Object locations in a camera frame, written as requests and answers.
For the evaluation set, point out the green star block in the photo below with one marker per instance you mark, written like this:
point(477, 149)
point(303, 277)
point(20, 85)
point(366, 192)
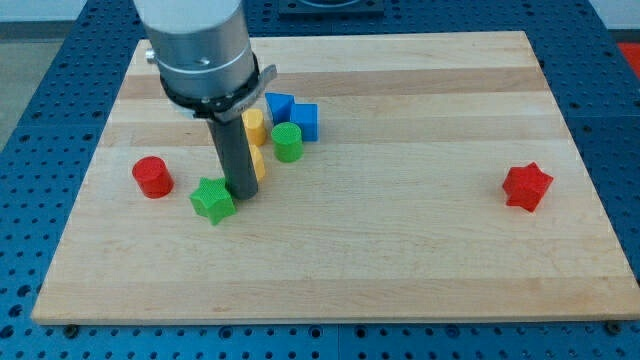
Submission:
point(212, 200)

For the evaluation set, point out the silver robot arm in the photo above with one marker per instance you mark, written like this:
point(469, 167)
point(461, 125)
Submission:
point(203, 52)

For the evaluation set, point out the yellow hexagon block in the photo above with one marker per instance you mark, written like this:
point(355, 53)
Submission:
point(258, 162)

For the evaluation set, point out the red star block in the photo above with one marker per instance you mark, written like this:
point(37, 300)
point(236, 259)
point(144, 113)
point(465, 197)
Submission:
point(526, 186)

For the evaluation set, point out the green cylinder block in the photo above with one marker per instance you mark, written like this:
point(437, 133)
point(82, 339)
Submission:
point(287, 141)

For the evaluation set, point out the blue cube block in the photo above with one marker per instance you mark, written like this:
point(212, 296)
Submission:
point(306, 116)

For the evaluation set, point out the blue triangular block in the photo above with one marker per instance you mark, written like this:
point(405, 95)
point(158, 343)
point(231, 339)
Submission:
point(280, 106)

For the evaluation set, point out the yellow cylinder block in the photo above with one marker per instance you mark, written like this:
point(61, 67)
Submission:
point(255, 128)

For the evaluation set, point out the wooden board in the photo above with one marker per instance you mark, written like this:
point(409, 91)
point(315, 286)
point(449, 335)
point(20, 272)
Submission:
point(395, 214)

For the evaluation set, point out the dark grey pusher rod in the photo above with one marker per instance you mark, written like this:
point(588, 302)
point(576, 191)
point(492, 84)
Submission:
point(235, 158)

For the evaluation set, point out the red cylinder block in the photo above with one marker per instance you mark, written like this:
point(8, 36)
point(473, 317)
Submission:
point(152, 177)

